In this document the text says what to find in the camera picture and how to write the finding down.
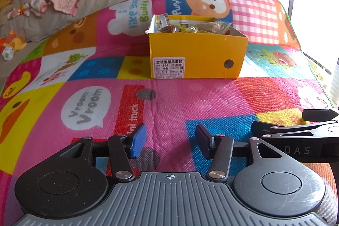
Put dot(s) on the beige sofa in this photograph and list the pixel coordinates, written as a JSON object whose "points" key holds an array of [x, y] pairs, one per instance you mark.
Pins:
{"points": [[34, 27]]}

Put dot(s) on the colourful cartoon play mat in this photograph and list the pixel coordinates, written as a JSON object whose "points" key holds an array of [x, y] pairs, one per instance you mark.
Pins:
{"points": [[198, 99]]}

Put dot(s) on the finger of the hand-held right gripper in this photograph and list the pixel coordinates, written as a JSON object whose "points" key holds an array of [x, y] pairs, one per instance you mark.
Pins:
{"points": [[317, 114], [291, 129]]}

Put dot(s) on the orange plush toy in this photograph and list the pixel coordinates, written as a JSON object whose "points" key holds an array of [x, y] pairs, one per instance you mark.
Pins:
{"points": [[16, 42]]}

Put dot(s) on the floral baby garment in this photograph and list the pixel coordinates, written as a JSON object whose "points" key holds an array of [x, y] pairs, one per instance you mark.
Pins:
{"points": [[35, 5]]}

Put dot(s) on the yellow snack bar packet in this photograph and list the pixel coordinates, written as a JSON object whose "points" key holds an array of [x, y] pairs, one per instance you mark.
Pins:
{"points": [[185, 29]]}

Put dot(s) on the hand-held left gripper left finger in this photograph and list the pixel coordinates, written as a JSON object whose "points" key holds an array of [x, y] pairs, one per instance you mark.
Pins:
{"points": [[139, 141]]}

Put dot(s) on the white plush toy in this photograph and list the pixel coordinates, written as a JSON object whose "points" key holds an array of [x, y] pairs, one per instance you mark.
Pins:
{"points": [[8, 54]]}

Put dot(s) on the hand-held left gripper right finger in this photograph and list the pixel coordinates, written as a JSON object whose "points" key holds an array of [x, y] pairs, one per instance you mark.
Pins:
{"points": [[202, 140]]}

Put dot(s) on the sesame snack packet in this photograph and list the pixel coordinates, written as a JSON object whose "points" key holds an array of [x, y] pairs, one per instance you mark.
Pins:
{"points": [[214, 27]]}

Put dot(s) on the dark red jelly cup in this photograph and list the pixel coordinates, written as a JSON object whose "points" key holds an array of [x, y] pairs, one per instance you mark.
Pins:
{"points": [[167, 29]]}

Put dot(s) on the yellow cardboard box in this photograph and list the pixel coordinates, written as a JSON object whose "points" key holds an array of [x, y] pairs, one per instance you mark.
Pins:
{"points": [[198, 56]]}

